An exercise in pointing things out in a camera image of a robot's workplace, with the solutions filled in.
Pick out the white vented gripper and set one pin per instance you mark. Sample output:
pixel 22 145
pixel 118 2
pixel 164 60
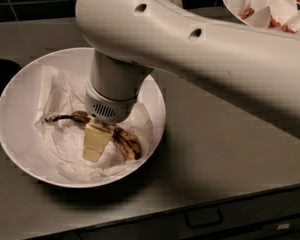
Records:
pixel 107 108

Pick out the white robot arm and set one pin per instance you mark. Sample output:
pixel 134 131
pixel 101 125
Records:
pixel 254 68

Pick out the large white bowl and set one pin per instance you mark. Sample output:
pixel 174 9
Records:
pixel 19 107

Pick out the dark drawer handle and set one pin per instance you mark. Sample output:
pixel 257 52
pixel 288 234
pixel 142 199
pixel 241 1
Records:
pixel 203 218

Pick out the white crumpled paper liner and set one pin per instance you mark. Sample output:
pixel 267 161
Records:
pixel 61 95

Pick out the overripe spotted banana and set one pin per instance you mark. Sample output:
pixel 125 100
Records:
pixel 126 142

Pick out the small white bowl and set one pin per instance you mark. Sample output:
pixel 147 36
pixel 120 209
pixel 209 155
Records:
pixel 233 7

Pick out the white paper in small bowl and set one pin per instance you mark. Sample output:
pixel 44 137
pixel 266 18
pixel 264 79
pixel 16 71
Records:
pixel 276 0

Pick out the red fruit pieces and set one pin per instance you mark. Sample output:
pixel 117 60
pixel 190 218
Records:
pixel 263 19

